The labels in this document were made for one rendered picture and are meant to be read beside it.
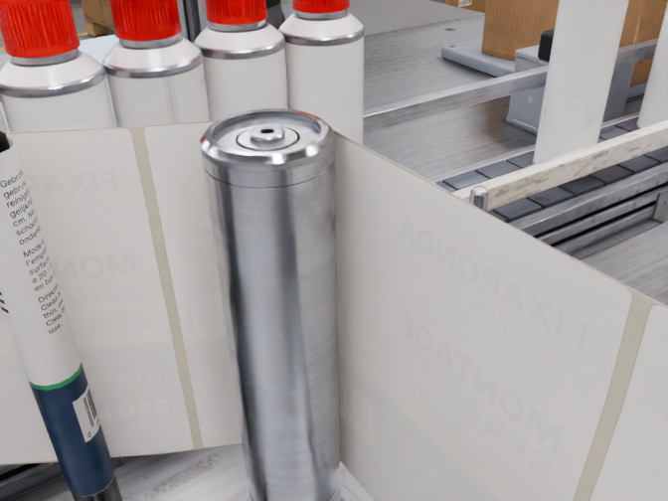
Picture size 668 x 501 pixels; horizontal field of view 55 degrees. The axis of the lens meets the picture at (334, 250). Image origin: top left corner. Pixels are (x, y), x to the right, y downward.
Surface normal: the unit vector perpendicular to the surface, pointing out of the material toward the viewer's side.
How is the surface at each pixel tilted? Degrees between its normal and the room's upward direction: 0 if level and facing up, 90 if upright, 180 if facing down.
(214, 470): 0
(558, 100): 90
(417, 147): 0
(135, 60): 42
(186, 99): 90
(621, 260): 0
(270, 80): 90
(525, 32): 90
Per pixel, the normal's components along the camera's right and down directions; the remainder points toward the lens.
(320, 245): 0.77, 0.33
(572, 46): -0.63, 0.43
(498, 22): -0.78, 0.35
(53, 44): 0.59, 0.43
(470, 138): -0.02, -0.84
